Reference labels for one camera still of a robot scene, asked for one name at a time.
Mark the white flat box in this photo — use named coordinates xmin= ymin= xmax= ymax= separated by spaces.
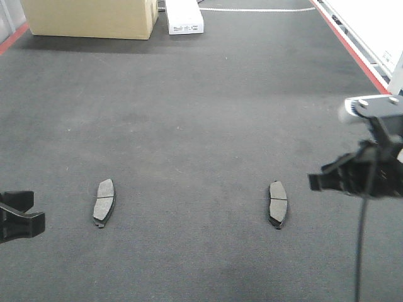
xmin=165 ymin=0 xmax=204 ymax=35

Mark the dark brake pad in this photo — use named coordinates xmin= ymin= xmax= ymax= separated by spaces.
xmin=268 ymin=181 xmax=288 ymax=230
xmin=93 ymin=179 xmax=116 ymax=228

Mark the cardboard box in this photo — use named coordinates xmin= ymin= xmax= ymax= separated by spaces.
xmin=21 ymin=0 xmax=158 ymax=40

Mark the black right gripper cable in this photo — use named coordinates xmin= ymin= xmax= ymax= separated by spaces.
xmin=354 ymin=150 xmax=378 ymax=302

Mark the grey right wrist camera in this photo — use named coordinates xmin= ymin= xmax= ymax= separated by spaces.
xmin=338 ymin=94 xmax=383 ymax=124

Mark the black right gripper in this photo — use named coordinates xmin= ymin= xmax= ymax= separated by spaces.
xmin=308 ymin=140 xmax=402 ymax=199

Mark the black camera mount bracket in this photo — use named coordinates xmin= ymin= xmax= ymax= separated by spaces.
xmin=351 ymin=94 xmax=402 ymax=148

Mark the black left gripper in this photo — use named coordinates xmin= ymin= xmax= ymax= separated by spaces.
xmin=1 ymin=191 xmax=45 ymax=243

